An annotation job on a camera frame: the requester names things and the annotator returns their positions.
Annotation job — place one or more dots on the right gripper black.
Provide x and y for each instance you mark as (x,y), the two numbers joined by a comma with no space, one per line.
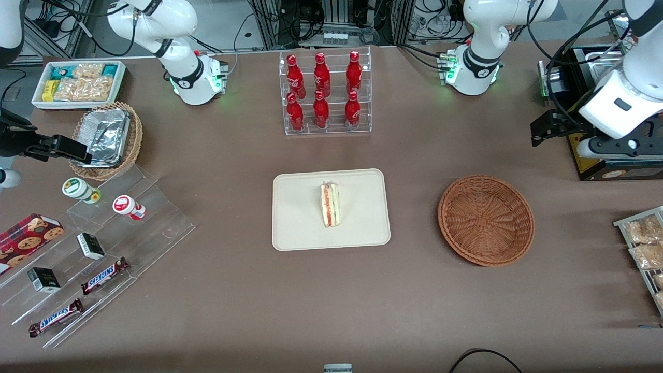
(11,140)

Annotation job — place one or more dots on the plastic sandwich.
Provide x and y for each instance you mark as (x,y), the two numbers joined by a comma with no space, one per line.
(330,204)

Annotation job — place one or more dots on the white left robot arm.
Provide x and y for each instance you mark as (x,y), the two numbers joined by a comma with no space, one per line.
(484,31)

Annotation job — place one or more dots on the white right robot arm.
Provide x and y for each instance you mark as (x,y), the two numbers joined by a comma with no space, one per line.
(194,77)

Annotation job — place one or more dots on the aluminium foil tray stack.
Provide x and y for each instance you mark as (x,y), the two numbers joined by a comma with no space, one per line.
(106,135)

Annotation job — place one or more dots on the light tan open-weave basket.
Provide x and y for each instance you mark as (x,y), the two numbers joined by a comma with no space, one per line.
(135,134)

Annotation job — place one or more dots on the brown round woven basket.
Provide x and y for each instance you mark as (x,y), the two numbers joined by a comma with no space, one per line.
(484,223)

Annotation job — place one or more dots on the cream rectangular tray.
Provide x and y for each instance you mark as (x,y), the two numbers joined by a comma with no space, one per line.
(300,212)

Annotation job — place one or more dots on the green sunflower yogurt cup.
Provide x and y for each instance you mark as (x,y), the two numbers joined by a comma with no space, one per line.
(77,189)

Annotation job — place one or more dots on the white snack bin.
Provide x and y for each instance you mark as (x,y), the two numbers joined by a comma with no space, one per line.
(39,101)

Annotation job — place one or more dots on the small yellow snack box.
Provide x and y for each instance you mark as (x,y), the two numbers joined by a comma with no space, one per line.
(49,90)

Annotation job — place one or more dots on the large clear cracker bag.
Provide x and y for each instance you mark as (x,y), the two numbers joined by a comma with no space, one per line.
(83,89)

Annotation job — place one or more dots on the teal snack pack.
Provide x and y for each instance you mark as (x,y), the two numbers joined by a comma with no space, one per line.
(61,71)
(110,70)

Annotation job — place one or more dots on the small clear cracker bag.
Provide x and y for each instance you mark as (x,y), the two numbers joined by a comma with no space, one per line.
(89,70)

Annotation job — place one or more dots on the red lidded yogurt cup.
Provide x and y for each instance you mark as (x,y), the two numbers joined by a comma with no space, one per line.
(127,206)

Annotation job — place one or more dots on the red tartan cookie box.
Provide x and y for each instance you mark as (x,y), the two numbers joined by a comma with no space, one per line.
(28,235)

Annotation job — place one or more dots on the small black carton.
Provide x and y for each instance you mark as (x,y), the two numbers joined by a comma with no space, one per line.
(44,280)
(91,246)

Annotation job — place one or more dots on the clear acrylic stepped shelf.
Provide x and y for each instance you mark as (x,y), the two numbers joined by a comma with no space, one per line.
(150,233)

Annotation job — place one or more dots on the Snickers chocolate bar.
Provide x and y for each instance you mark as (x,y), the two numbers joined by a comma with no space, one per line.
(56,317)
(105,275)

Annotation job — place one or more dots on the clear bag of pastries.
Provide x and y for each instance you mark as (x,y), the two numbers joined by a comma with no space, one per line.
(647,256)
(659,281)
(643,231)

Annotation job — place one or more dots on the red cola bottle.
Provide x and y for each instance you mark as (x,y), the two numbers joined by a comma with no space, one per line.
(354,73)
(321,111)
(294,77)
(352,110)
(295,114)
(321,76)

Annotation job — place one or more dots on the clear acrylic bottle rack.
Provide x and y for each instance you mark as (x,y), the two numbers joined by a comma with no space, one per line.
(334,127)

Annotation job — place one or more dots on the white power strip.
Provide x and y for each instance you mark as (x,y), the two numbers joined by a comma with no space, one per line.
(334,37)

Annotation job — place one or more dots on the metal equipment rack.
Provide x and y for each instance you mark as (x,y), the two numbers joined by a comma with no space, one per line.
(336,15)

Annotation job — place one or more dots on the small grey device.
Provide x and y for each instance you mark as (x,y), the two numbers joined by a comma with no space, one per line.
(337,368)

